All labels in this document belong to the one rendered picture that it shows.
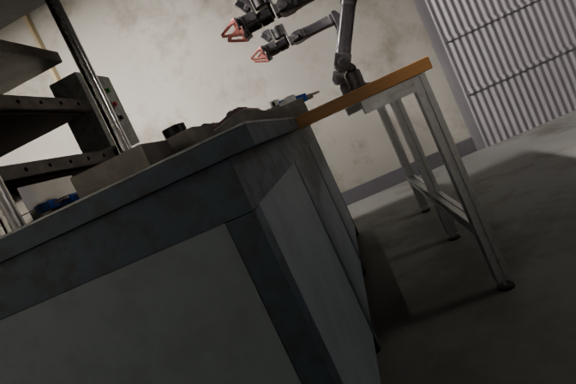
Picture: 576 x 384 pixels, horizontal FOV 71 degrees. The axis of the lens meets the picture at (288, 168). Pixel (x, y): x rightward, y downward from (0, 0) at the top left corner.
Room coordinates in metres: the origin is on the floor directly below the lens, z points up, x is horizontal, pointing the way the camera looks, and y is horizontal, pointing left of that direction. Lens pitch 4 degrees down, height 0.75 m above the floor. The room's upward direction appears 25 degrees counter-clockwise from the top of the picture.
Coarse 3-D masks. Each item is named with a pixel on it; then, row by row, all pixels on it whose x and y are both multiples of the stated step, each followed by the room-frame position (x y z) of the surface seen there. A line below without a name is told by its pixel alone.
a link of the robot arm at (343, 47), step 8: (344, 0) 1.53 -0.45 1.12; (352, 0) 1.52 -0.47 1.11; (344, 8) 1.53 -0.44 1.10; (352, 8) 1.53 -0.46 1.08; (344, 16) 1.54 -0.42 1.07; (352, 16) 1.53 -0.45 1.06; (344, 24) 1.54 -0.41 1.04; (352, 24) 1.54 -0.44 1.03; (344, 32) 1.54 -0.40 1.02; (352, 32) 1.55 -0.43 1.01; (344, 40) 1.54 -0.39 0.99; (344, 48) 1.54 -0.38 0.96; (336, 56) 1.54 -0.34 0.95; (344, 56) 1.54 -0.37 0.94; (336, 64) 1.54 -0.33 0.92; (344, 72) 1.59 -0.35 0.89
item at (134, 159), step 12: (144, 144) 0.82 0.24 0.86; (156, 144) 0.87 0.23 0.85; (168, 144) 0.93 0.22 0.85; (120, 156) 0.81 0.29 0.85; (132, 156) 0.81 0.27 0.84; (144, 156) 0.80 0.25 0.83; (156, 156) 0.84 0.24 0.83; (168, 156) 0.90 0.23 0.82; (96, 168) 0.82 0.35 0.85; (108, 168) 0.82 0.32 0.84; (120, 168) 0.81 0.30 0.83; (132, 168) 0.81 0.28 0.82; (72, 180) 0.83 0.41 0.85; (84, 180) 0.83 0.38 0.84; (96, 180) 0.82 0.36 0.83; (108, 180) 0.82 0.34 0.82; (84, 192) 0.83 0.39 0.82
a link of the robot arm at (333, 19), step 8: (328, 16) 2.12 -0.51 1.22; (336, 16) 2.10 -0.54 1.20; (312, 24) 2.14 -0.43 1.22; (320, 24) 2.14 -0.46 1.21; (328, 24) 2.13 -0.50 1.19; (336, 24) 2.11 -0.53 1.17; (296, 32) 2.15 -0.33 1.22; (304, 32) 2.14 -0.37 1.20; (312, 32) 2.15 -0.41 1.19; (296, 40) 2.15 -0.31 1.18
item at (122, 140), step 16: (48, 0) 1.91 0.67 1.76; (64, 16) 1.92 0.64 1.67; (64, 32) 1.91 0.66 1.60; (80, 48) 1.92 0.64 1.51; (80, 64) 1.91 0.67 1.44; (96, 80) 1.92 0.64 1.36; (96, 96) 1.91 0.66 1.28; (112, 112) 1.93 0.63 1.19; (112, 128) 1.91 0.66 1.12; (128, 144) 1.93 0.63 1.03
